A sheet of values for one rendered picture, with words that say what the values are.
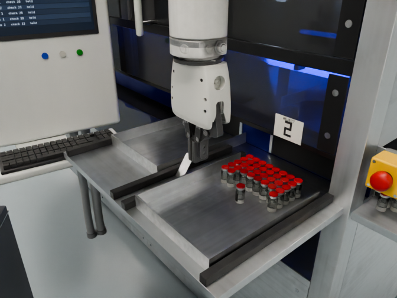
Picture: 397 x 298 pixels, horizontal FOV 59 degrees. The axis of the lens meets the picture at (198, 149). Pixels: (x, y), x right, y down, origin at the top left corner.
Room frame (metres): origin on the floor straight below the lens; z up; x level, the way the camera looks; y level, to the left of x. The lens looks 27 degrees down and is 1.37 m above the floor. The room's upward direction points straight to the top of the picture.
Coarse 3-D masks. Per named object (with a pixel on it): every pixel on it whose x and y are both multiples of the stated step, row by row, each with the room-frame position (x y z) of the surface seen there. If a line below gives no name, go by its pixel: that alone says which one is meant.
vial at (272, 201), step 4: (272, 192) 0.66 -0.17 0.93; (276, 192) 0.66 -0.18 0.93; (272, 196) 0.64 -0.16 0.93; (276, 196) 0.65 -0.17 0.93; (268, 200) 0.65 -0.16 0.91; (272, 200) 0.64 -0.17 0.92; (276, 200) 0.65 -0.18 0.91; (268, 204) 0.65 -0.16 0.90; (272, 204) 0.64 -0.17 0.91; (276, 204) 0.65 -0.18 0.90; (268, 208) 0.65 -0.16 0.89; (272, 208) 0.64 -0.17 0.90; (276, 208) 0.65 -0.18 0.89; (272, 212) 0.64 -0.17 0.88
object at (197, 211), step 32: (224, 160) 0.84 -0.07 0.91; (160, 192) 0.71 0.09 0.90; (192, 192) 0.73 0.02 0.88; (224, 192) 0.73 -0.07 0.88; (160, 224) 0.59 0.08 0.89; (192, 224) 0.60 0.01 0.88; (224, 224) 0.60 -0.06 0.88; (256, 224) 0.60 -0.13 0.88; (192, 256) 0.50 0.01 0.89; (224, 256) 0.49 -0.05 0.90
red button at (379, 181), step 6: (372, 174) 0.61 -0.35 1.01; (378, 174) 0.60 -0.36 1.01; (384, 174) 0.59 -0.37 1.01; (372, 180) 0.60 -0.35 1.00; (378, 180) 0.59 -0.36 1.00; (384, 180) 0.58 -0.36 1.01; (390, 180) 0.58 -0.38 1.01; (372, 186) 0.60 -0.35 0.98; (378, 186) 0.59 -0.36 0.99; (384, 186) 0.58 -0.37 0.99; (390, 186) 0.58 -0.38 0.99
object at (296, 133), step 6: (276, 114) 0.83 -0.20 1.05; (276, 120) 0.83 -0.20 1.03; (282, 120) 0.82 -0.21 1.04; (288, 120) 0.80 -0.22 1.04; (294, 120) 0.79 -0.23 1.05; (276, 126) 0.83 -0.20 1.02; (282, 126) 0.82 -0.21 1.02; (288, 126) 0.80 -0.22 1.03; (294, 126) 0.79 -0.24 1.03; (300, 126) 0.78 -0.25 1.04; (276, 132) 0.83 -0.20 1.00; (282, 132) 0.82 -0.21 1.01; (288, 132) 0.80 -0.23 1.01; (294, 132) 0.79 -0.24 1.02; (300, 132) 0.78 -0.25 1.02; (288, 138) 0.80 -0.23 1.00; (294, 138) 0.79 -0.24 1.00; (300, 138) 0.77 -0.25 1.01; (300, 144) 0.77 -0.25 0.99
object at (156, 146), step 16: (144, 128) 1.07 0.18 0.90; (160, 128) 1.11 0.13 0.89; (176, 128) 1.13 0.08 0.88; (112, 144) 1.00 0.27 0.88; (128, 144) 1.00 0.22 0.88; (144, 144) 1.00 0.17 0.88; (160, 144) 1.00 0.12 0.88; (176, 144) 1.00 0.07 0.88; (224, 144) 0.96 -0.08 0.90; (144, 160) 0.85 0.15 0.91; (160, 160) 0.89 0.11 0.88; (176, 160) 0.84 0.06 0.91
